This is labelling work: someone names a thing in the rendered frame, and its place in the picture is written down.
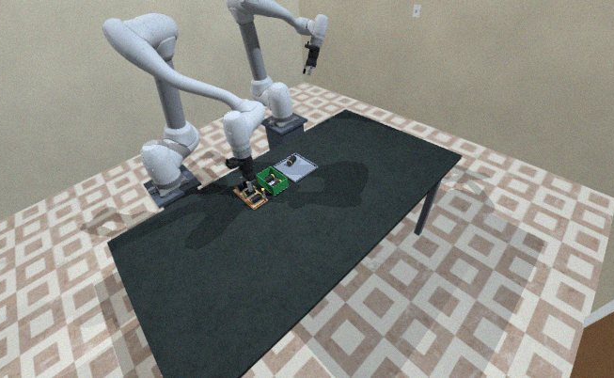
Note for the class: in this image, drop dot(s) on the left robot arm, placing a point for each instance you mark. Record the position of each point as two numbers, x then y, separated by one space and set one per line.
279 98

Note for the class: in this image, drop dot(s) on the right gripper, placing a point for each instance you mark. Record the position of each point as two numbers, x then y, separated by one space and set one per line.
245 163

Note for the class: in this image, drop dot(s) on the tan battery holder board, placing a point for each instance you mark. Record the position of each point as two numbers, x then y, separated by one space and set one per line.
249 202

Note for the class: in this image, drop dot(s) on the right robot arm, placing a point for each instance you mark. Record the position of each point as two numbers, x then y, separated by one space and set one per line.
162 159

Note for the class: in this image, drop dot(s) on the green open box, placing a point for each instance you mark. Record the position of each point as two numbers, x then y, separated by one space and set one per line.
278 176

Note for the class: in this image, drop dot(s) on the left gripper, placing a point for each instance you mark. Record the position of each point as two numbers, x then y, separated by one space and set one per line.
313 53

